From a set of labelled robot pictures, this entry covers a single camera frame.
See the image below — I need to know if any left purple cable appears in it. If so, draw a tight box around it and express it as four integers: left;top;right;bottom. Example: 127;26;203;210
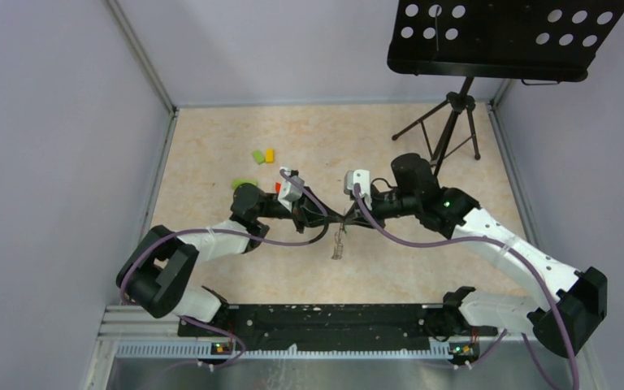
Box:
119;171;330;371

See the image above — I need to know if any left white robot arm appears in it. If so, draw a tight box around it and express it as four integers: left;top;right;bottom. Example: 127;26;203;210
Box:
116;177;343;336

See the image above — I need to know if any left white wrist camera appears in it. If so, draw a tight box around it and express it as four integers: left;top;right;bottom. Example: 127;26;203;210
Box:
277;167;305;212

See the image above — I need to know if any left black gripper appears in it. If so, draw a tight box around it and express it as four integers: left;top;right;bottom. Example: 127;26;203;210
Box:
257;187;344;234

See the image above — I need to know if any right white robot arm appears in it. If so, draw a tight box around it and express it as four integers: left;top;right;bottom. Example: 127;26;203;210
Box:
344;153;608;358

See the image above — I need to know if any grey slotted cable duct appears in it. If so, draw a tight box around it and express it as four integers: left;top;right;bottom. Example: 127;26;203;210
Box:
115;340;453;360

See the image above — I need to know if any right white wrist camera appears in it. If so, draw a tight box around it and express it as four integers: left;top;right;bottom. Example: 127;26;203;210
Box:
343;169;372;210

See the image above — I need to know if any light green flat block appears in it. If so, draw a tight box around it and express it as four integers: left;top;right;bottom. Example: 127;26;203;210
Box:
251;150;266;165

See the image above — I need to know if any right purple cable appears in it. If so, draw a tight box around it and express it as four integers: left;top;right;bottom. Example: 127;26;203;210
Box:
352;184;581;390

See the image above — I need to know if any green arch block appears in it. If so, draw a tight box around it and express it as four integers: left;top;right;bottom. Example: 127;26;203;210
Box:
232;179;258;189

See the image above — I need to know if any purple cable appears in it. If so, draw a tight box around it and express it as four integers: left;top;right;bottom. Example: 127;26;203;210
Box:
119;171;330;371
352;184;581;390

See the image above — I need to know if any black music stand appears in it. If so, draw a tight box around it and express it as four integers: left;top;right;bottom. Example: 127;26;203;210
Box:
386;0;624;163

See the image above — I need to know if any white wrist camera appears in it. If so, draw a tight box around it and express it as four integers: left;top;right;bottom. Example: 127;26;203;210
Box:
343;169;372;210
277;167;305;212

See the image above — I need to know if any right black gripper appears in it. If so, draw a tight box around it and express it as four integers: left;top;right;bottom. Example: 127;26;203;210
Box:
344;185;420;232

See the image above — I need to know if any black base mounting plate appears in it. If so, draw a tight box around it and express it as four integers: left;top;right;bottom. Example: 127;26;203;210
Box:
177;304;499;353

